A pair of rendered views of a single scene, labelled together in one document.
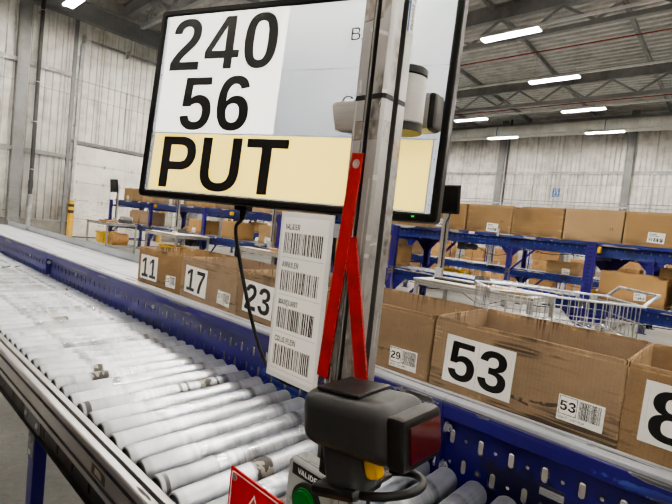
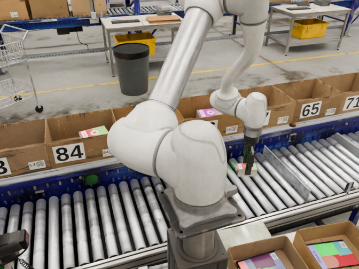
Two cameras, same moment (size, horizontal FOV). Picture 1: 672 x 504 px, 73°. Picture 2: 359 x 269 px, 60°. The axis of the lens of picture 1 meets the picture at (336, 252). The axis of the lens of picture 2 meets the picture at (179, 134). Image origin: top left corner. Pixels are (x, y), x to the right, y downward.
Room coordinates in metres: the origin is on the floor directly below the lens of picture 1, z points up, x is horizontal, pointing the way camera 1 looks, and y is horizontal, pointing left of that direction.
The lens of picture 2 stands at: (-0.47, 0.29, 1.98)
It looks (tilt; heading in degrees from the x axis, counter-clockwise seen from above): 33 degrees down; 299
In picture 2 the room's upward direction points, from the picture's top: straight up
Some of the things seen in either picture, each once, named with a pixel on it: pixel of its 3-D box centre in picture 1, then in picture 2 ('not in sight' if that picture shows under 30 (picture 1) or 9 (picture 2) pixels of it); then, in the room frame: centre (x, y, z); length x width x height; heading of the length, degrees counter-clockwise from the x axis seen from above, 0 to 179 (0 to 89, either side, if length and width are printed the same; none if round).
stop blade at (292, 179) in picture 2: not in sight; (283, 171); (-0.30, -1.31, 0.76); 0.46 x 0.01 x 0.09; 138
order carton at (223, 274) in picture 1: (238, 283); not in sight; (1.82, 0.38, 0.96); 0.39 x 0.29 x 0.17; 48
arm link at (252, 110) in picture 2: not in sight; (252, 108); (-0.14, -1.02, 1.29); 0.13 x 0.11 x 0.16; 170
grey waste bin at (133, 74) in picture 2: not in sight; (132, 70); (2.21, -3.13, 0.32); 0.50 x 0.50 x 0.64
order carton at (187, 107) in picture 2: not in sight; (205, 116); (0.26, -1.37, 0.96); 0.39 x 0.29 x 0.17; 48
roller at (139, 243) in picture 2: not in sight; (131, 213); (0.32, -0.61, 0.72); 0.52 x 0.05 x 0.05; 138
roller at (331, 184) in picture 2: not in sight; (313, 168); (-0.46, -1.48, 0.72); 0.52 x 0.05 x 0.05; 138
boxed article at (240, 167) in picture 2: not in sight; (246, 169); (-0.15, -1.01, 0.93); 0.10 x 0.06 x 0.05; 30
